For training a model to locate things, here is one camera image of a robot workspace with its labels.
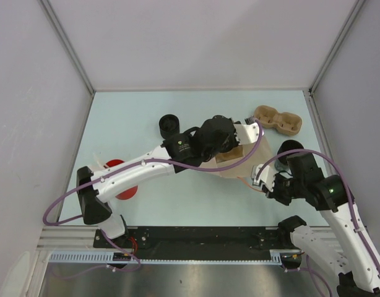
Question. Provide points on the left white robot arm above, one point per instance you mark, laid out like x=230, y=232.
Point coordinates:
x=179, y=151

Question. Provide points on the short black coffee cup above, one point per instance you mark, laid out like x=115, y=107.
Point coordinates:
x=168, y=126

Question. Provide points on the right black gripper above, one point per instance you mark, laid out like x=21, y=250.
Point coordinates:
x=274, y=193

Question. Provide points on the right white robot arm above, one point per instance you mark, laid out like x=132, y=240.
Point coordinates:
x=295, y=175

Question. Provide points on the red cylindrical container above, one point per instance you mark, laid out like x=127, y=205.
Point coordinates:
x=127, y=194

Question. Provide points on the brown pulp cup carrier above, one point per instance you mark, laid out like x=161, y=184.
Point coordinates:
x=286, y=123
x=233, y=154

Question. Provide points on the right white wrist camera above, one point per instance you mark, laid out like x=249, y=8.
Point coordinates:
x=263, y=179

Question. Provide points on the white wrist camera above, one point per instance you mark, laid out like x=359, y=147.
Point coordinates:
x=263, y=179
x=249, y=132

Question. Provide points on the tall black coffee cup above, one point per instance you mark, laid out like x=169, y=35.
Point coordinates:
x=281, y=164

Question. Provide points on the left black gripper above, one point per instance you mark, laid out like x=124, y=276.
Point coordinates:
x=234, y=141

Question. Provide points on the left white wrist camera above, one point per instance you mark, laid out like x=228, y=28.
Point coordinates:
x=249, y=132

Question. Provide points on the beige paper takeout bag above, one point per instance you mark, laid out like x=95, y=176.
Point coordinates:
x=244, y=170

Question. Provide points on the white slotted cable duct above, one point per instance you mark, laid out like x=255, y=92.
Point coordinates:
x=271, y=257

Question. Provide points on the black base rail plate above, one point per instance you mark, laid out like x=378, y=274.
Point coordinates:
x=203, y=240

